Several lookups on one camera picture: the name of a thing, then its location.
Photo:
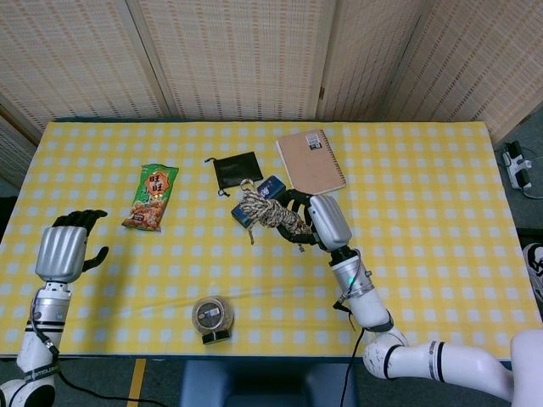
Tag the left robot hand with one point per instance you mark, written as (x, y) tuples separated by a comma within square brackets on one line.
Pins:
[(61, 250)]

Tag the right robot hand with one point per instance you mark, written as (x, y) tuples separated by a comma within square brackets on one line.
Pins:
[(331, 222)]

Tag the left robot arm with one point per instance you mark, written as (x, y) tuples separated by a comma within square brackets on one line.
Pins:
[(42, 330)]

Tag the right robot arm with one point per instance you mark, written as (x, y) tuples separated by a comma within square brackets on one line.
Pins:
[(365, 301)]

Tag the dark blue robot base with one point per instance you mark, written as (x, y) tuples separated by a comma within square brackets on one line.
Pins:
[(267, 386)]

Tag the brown spiral notebook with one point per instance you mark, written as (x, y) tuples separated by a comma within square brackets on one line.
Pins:
[(311, 165)]

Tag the dark blue floral box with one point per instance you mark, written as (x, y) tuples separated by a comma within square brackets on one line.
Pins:
[(273, 184)]

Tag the green snack bag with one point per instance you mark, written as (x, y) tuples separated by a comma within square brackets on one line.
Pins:
[(150, 199)]

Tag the yellow checkered tablecloth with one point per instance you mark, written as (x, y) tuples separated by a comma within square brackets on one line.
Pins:
[(424, 275)]

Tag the round jar with black lid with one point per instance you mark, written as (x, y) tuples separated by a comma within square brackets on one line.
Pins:
[(212, 316)]

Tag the yellow floor tape strip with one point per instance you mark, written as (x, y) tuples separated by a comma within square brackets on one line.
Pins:
[(136, 383)]

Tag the woven folding screen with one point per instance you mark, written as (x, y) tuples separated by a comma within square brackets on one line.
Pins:
[(237, 55)]

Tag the white power strip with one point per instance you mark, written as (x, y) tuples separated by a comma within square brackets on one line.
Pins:
[(518, 167)]

